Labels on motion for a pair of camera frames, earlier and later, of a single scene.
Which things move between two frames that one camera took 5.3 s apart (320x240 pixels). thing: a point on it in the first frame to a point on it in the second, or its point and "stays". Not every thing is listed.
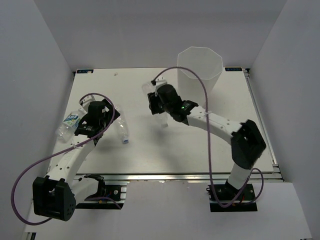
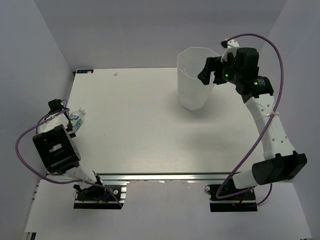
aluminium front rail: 161,177 stays
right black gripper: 153,100 to 214,64
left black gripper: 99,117 to 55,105
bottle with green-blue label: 65,131 stays
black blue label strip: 85,71 stays
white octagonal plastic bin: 207,64 stays
